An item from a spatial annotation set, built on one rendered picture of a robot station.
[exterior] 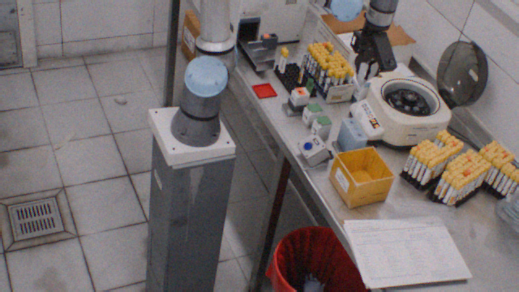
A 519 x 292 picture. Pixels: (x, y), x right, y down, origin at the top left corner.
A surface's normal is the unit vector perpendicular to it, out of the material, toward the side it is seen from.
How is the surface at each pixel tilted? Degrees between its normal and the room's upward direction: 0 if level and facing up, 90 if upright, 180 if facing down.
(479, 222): 0
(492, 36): 90
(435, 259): 1
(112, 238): 0
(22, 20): 90
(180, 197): 90
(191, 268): 90
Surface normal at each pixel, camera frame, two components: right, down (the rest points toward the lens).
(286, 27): 0.40, 0.65
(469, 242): 0.15, -0.74
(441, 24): -0.90, 0.17
